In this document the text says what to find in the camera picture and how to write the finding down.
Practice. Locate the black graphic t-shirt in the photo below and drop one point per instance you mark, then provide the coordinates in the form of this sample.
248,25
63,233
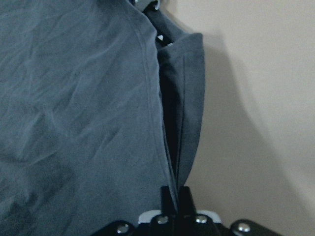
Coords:
100,106

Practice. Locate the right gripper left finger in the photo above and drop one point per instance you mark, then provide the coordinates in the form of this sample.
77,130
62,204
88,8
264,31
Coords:
167,204

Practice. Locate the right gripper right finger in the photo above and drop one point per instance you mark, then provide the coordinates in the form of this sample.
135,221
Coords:
186,206

